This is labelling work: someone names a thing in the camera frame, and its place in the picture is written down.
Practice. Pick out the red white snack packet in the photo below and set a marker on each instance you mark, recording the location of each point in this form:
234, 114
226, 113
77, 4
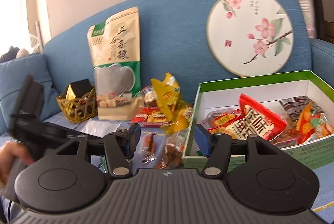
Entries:
251, 118

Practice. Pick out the beige grain snack bag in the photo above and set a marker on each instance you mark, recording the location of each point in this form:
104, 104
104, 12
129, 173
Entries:
114, 46

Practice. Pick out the green cardboard box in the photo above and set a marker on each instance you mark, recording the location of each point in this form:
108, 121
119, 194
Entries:
216, 97

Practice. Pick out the blue sofa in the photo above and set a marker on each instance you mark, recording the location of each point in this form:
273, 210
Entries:
172, 34

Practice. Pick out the gold wire basket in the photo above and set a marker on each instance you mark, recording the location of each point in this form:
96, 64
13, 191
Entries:
78, 101

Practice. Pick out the brown clear snack packet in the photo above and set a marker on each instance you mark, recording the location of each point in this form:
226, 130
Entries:
172, 152

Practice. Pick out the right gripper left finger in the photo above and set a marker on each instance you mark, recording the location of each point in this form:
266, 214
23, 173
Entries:
111, 157

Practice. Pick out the dark chocolate packet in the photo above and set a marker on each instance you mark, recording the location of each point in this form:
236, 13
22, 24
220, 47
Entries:
295, 105

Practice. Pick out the person's left hand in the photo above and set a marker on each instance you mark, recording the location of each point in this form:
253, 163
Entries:
9, 152

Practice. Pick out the yellow snack bag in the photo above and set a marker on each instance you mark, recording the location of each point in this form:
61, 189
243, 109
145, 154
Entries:
170, 102

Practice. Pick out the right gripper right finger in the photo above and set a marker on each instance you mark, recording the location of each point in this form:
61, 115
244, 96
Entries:
257, 174

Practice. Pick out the red snack packets pile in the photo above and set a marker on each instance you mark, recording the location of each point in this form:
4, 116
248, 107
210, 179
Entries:
150, 117

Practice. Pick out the round floral fan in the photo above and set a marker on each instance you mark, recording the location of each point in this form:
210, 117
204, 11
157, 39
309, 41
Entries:
250, 37

